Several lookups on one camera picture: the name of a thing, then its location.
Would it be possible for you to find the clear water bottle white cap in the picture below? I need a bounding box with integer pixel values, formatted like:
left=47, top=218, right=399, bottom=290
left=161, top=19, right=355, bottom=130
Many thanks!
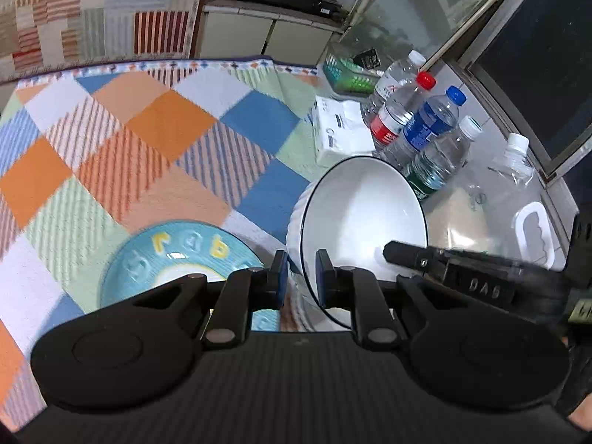
left=361, top=50, right=427, bottom=125

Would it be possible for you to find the white tissue pack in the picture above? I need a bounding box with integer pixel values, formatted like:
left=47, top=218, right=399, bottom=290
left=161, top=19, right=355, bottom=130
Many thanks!
left=310, top=96, right=375, bottom=167

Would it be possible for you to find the water bottle red label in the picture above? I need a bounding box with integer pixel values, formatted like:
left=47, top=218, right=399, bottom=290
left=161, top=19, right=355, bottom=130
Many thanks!
left=369, top=71, right=437, bottom=150

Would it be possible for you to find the water bottle blue label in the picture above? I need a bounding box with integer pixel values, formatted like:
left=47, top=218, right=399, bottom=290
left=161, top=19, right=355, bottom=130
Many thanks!
left=378, top=85, right=467, bottom=171

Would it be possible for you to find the teal fried egg plate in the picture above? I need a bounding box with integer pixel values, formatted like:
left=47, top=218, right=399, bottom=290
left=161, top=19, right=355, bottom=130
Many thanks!
left=99, top=219, right=263, bottom=307

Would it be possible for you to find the patchwork covered counter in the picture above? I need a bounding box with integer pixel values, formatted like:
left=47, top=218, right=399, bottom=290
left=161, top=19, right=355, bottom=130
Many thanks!
left=1, top=0, right=200, bottom=82

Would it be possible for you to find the green plastic basket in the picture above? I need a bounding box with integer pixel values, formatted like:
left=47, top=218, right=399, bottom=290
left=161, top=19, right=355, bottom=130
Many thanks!
left=322, top=42, right=383, bottom=97

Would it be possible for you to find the colourful checkered tablecloth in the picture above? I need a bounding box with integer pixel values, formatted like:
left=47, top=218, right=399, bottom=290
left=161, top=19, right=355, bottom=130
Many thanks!
left=1, top=59, right=330, bottom=430

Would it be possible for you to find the white base cabinet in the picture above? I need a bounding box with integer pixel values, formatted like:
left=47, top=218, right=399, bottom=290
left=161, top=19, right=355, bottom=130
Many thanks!
left=192, top=0, right=343, bottom=66

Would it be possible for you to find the white ribbed bowl black rim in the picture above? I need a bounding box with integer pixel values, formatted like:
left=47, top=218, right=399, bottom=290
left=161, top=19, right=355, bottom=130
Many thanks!
left=286, top=157, right=427, bottom=332

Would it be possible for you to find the clear rice jug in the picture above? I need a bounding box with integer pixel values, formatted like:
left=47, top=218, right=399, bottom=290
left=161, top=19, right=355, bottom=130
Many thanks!
left=424, top=133, right=556, bottom=269

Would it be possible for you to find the water bottle green label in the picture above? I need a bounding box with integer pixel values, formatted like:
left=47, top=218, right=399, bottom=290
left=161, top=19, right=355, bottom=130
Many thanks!
left=404, top=115, right=482, bottom=202

